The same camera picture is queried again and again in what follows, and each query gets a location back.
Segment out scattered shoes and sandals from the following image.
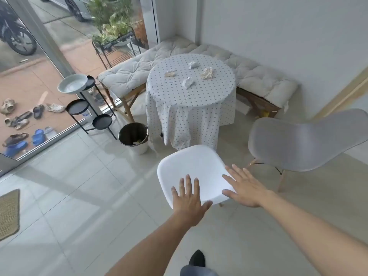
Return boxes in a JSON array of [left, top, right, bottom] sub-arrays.
[[0, 98, 67, 158]]

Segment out wooden bench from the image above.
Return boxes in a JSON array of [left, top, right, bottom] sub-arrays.
[[236, 87, 282, 119], [102, 83, 148, 123]]

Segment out black metal plant rack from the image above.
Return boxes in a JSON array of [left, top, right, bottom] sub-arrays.
[[92, 31, 146, 70]]

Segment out grey plastic chair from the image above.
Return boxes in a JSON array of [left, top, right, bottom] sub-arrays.
[[246, 108, 368, 193]]

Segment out metal trash bin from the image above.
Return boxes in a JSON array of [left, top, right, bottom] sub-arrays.
[[118, 122, 150, 155]]

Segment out polka dot tablecloth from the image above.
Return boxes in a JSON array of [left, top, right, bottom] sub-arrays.
[[145, 53, 237, 151]]

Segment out person's right hand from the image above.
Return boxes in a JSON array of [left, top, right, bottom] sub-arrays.
[[221, 164, 272, 208]]

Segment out person's grey trouser leg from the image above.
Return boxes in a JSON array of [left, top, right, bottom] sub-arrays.
[[180, 264, 219, 276]]

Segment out black motorcycle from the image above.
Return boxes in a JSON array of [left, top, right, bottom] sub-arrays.
[[0, 0, 38, 57]]

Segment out person's left forearm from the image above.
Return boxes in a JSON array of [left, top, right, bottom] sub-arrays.
[[105, 211, 208, 276]]

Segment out person's right forearm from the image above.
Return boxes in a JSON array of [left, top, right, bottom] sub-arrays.
[[260, 190, 368, 268]]

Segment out green potted plants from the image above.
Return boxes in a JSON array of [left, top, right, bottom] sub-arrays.
[[86, 0, 145, 47]]

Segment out person's left hand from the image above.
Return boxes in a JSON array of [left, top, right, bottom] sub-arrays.
[[172, 175, 213, 220]]

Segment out black three-tier plant stand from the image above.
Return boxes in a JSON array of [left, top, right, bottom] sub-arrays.
[[65, 75, 118, 140]]

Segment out white plastic chair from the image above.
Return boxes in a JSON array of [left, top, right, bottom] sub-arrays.
[[157, 145, 237, 207]]

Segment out silver car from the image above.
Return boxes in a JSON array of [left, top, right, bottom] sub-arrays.
[[38, 0, 96, 23]]

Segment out woven brown door mat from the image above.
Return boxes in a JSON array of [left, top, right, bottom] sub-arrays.
[[0, 189, 21, 242]]

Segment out person's black shoe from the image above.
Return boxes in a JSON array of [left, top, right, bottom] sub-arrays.
[[189, 250, 206, 268]]

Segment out light wooden door frame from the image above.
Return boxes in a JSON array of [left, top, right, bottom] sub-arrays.
[[311, 67, 368, 122]]

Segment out grey tufted bench cushion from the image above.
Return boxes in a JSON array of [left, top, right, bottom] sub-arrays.
[[188, 44, 298, 109], [97, 37, 199, 101]]

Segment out grey sliding door frame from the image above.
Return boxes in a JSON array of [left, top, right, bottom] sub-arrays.
[[8, 0, 73, 79]]

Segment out pale green ceramic bowl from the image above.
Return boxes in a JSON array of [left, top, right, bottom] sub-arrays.
[[57, 74, 88, 95]]

